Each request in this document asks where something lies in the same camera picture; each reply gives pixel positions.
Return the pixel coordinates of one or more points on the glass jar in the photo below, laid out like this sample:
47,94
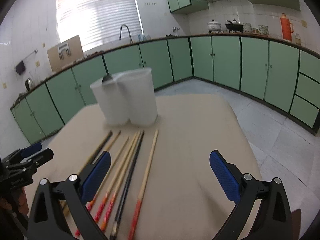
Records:
298,40

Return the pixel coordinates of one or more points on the white double utensil holder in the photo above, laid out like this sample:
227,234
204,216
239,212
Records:
128,97

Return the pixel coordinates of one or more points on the person left hand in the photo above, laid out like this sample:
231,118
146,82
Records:
20,200

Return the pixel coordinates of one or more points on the plain bamboo chopstick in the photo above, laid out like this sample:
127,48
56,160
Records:
111,141
65,207

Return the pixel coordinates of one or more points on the black spoon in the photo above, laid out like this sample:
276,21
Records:
107,78

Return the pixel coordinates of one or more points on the black wok on stove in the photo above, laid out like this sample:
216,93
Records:
234,27

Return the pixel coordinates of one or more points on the cardboard box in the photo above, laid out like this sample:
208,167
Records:
65,53

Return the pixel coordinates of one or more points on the window blinds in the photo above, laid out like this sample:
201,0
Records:
97,22

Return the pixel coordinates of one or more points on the dark hanging towel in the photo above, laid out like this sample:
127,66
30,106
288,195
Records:
20,68

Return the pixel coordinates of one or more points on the white cooking pot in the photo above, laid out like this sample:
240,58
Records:
214,27

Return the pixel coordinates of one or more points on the orange thermos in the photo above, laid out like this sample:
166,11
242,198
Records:
286,28

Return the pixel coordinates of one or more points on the electric kettle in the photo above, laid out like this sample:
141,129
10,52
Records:
29,84

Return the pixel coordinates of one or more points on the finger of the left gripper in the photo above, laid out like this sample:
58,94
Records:
33,163
32,149

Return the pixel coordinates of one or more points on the black chopstick gold band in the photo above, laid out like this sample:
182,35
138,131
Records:
117,220

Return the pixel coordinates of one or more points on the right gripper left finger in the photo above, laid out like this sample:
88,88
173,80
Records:
47,221

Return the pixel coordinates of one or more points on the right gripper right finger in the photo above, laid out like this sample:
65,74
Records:
273,219

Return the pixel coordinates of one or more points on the black chopstick silver band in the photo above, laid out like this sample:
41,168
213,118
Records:
96,151

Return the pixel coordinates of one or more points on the green lower kitchen cabinets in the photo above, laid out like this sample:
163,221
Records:
278,74

